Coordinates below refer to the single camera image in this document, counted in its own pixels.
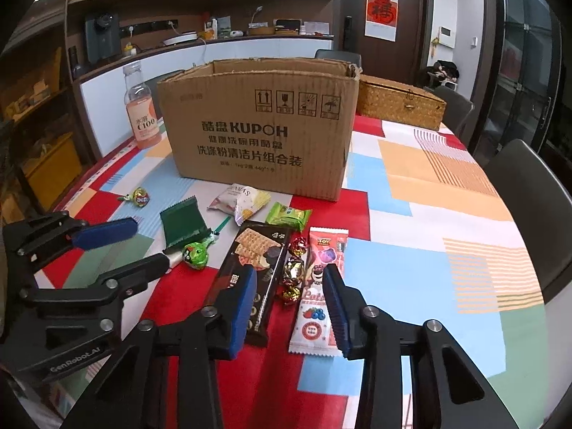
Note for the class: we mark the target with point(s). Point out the red gold wrapped candies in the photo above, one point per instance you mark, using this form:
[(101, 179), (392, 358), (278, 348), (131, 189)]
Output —
[(293, 273)]

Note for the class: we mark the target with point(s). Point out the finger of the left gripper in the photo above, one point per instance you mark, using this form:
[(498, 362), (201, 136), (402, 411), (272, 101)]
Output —
[(107, 287), (32, 244)]

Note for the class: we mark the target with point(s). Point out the pink juice bottle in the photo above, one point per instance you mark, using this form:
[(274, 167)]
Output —
[(140, 107)]

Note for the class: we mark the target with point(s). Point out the light green snack packet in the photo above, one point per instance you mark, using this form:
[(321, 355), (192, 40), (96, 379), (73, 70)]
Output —
[(287, 216)]

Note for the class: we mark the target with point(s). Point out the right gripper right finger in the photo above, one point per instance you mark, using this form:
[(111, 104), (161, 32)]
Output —
[(348, 314)]

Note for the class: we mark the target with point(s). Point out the black water dispenser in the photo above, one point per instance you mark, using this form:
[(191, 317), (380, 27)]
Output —
[(102, 37)]

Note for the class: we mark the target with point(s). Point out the dark wooden door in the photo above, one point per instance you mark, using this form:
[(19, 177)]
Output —
[(400, 61)]

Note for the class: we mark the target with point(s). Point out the woven wicker basket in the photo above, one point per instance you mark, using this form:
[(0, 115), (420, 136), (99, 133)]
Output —
[(400, 103)]

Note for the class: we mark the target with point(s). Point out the dark chair far right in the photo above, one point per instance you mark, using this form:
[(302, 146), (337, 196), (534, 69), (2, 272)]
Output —
[(457, 109)]

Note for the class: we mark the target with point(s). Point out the white cheese ball packet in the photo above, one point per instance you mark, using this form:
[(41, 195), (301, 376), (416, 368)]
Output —
[(240, 201)]

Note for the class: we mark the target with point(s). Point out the dark chair near right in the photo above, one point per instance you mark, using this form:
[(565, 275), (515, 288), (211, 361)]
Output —
[(541, 208)]

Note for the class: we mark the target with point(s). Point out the dark green snack packet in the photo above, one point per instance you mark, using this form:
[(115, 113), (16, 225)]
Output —
[(183, 224)]

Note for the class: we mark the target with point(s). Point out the green frog candy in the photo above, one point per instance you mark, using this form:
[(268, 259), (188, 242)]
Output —
[(195, 254)]

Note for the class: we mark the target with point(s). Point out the pink white cookie packet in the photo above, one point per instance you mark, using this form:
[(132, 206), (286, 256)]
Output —
[(312, 332)]

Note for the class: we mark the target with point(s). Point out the brown cardboard box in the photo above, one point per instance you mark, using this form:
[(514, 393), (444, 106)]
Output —
[(277, 124)]

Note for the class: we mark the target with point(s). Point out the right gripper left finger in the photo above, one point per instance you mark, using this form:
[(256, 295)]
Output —
[(227, 310)]

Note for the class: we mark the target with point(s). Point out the black cracker box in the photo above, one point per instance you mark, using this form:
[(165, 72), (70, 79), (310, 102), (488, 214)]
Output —
[(263, 247)]

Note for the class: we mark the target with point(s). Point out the round foil candy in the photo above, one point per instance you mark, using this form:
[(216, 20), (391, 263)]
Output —
[(139, 197)]

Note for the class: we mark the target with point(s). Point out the black glass cabinet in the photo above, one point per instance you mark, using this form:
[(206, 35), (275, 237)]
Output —
[(525, 79)]

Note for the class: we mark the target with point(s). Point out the dark chair at far end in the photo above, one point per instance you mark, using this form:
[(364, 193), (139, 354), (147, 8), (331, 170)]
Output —
[(339, 55)]

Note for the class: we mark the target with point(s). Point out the colourful patterned tablecloth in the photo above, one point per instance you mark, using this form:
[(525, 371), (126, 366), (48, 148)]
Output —
[(429, 238)]

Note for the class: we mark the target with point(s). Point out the red fu door poster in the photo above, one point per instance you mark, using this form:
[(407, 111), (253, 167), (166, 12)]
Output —
[(381, 19)]

